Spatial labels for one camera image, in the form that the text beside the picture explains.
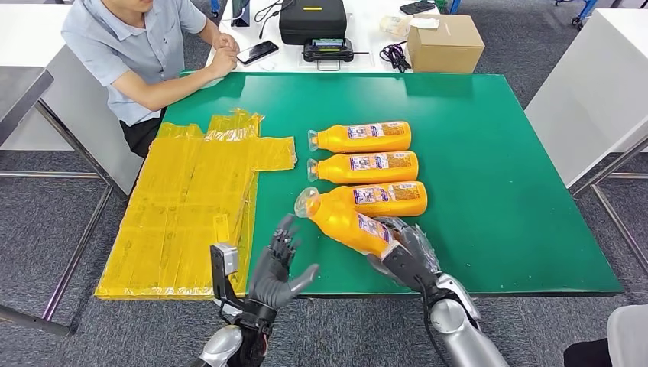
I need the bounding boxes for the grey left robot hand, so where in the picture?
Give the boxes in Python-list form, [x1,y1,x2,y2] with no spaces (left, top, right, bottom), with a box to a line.
[247,213,321,311]

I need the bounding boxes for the person's left hand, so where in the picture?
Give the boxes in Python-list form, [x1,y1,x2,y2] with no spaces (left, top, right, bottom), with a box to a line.
[212,32,241,54]

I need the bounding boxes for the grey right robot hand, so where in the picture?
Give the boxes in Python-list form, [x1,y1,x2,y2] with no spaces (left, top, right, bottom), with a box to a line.
[367,216,442,295]

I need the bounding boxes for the person's right hand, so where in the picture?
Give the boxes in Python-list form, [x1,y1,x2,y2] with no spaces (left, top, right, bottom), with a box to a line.
[207,47,239,80]

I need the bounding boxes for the orange detergent bottle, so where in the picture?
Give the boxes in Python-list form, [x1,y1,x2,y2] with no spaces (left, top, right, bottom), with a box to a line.
[293,186,406,259]
[306,151,420,185]
[307,121,413,154]
[329,180,429,219]

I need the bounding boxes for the dark standing tablet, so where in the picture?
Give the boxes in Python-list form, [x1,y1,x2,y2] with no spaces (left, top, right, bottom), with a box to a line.
[230,0,252,28]

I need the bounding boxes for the black smartphone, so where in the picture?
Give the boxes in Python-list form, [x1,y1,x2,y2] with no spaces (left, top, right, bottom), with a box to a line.
[236,40,280,66]
[398,0,437,15]

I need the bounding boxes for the black hard case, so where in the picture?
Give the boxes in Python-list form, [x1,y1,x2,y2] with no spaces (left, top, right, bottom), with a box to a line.
[278,0,348,47]

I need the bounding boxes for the person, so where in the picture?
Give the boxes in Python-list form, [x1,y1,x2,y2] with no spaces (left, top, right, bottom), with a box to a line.
[562,304,648,367]
[60,0,241,158]

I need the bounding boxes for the black yellow remote controller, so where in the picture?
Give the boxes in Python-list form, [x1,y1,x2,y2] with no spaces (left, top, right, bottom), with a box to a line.
[302,37,371,72]

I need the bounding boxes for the white table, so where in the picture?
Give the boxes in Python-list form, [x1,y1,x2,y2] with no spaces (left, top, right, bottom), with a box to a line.
[205,0,444,74]
[524,7,648,190]
[0,2,145,196]

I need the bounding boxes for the clear plastic bag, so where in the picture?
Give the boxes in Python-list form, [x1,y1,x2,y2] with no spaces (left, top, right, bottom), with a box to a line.
[379,15,412,37]

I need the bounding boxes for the grey metal table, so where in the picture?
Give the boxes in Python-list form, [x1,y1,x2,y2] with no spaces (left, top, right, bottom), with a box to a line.
[0,67,55,148]

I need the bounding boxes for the brown cardboard box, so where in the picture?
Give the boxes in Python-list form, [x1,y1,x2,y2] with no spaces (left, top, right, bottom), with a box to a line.
[406,14,486,75]

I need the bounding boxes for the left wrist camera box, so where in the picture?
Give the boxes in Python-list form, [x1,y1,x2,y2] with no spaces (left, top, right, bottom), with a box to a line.
[209,242,254,323]

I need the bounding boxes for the coiled black cable bundle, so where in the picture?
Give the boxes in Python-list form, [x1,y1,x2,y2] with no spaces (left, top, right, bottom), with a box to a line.
[378,41,412,74]

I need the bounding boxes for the steel table frame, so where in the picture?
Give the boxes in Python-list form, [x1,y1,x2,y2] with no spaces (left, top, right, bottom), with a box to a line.
[569,134,648,277]
[0,99,128,338]

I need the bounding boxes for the blue cart frame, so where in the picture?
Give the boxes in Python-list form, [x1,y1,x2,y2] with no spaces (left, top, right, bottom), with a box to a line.
[554,0,601,29]

